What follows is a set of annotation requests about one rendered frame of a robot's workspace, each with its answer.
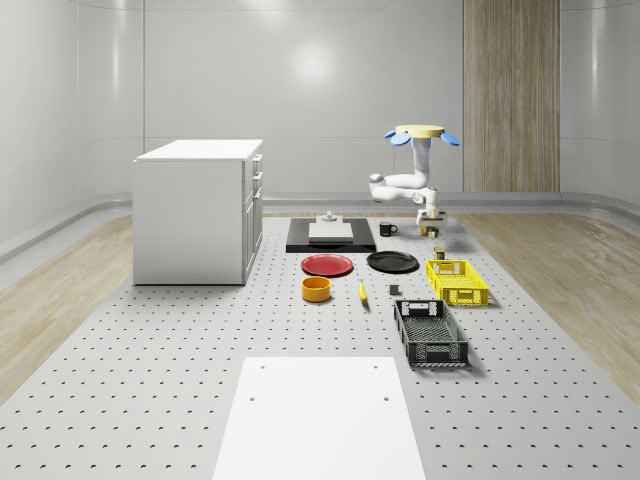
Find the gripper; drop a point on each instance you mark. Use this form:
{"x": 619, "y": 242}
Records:
{"x": 436, "y": 216}

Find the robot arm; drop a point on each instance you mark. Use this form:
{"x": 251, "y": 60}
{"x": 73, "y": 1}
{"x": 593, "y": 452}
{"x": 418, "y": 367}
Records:
{"x": 400, "y": 181}

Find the flat-sided can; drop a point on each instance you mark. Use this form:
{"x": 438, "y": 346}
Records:
{"x": 439, "y": 253}

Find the black mug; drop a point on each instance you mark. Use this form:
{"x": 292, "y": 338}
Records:
{"x": 386, "y": 229}

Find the black plate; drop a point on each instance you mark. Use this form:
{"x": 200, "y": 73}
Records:
{"x": 392, "y": 262}

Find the yellow basket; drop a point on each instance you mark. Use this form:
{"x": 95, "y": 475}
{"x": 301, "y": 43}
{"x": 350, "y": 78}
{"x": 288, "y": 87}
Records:
{"x": 472, "y": 288}

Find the grey cube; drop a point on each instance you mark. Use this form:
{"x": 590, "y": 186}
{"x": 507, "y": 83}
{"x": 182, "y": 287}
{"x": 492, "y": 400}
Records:
{"x": 395, "y": 290}

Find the drone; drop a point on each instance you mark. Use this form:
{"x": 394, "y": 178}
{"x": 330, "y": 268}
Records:
{"x": 419, "y": 131}

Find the banana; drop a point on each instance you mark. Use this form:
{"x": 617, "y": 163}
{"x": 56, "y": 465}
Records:
{"x": 363, "y": 295}

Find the red plate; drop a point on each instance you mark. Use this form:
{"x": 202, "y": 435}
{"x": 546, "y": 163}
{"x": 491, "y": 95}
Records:
{"x": 327, "y": 265}

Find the dark grey basket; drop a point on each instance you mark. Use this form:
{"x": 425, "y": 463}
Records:
{"x": 437, "y": 345}

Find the yellow bowl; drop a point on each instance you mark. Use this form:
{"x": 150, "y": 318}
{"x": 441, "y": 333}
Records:
{"x": 316, "y": 292}

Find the white board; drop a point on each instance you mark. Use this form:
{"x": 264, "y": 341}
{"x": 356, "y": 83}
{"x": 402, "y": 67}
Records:
{"x": 320, "y": 425}

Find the white cabinet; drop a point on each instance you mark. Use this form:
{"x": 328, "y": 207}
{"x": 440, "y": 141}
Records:
{"x": 190, "y": 220}

